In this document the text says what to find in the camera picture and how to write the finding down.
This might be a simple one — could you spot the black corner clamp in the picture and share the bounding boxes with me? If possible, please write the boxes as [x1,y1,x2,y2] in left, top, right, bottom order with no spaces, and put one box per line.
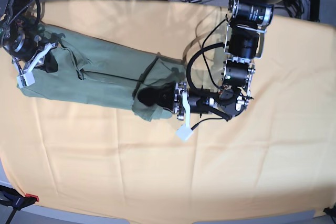
[323,205,336,218]

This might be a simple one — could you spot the orange table cloth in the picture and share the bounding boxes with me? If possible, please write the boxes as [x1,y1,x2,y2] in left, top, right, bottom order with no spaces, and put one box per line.
[1,16,335,223]

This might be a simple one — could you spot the green T-shirt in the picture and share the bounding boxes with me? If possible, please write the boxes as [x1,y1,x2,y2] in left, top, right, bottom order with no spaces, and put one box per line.
[21,25,186,121]

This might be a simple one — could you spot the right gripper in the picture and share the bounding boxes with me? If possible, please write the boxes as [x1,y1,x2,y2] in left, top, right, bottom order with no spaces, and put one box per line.
[10,36,58,73]

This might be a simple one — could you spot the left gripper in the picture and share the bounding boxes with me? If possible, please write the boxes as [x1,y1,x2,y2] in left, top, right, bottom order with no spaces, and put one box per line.
[138,82,218,121]

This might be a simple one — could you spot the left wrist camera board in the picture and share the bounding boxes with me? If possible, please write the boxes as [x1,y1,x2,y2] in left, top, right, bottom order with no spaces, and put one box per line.
[176,124,193,142]

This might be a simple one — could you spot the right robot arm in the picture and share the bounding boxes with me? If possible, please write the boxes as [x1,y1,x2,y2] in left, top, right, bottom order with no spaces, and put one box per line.
[1,0,58,74]

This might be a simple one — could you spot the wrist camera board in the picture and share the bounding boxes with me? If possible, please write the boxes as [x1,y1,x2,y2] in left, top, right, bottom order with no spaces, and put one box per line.
[176,124,193,142]
[16,72,35,89]

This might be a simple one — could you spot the black red table clamp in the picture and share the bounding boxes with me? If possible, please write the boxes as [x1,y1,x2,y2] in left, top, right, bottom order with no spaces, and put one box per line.
[1,185,39,224]

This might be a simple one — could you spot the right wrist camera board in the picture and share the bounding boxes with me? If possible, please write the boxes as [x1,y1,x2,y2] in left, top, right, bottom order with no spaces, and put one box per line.
[16,72,35,89]

